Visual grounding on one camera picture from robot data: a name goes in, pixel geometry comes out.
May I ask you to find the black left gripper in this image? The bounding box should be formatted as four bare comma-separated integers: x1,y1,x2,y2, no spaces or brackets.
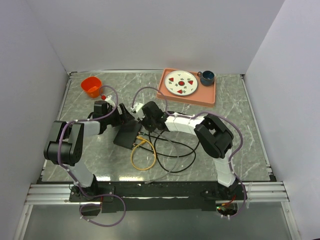
104,103,135,127

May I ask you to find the black network switch box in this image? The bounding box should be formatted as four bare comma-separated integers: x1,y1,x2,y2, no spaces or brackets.
113,120,142,150

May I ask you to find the yellow ethernet cable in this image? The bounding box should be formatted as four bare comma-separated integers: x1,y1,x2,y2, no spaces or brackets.
130,136,157,171

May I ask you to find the black ethernet cable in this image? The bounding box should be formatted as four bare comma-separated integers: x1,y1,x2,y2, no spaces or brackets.
136,129,201,173

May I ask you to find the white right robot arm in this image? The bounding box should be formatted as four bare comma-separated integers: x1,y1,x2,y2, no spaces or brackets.
131,101,238,200

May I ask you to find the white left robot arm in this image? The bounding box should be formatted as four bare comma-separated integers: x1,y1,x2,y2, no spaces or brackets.
43,100,135,201

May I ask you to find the white strawberry pattern plate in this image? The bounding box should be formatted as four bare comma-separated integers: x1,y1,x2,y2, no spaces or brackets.
164,70,198,97

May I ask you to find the salmon pink tray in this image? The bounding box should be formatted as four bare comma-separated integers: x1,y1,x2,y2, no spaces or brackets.
156,68,216,108

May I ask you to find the orange plastic cup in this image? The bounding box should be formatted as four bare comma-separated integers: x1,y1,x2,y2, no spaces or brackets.
80,76,102,98

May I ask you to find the dark blue mug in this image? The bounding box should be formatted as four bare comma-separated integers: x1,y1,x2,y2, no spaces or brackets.
197,70,216,87

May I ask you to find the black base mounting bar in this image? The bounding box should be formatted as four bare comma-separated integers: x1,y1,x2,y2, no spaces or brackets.
69,181,247,213

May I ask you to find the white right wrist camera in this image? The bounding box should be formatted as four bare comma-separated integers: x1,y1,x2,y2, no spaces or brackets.
130,102,145,121

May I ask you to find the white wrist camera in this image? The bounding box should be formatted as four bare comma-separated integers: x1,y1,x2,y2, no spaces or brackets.
130,102,145,121
101,95,116,107

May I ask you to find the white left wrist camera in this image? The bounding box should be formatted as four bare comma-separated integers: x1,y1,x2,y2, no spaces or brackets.
101,95,116,107

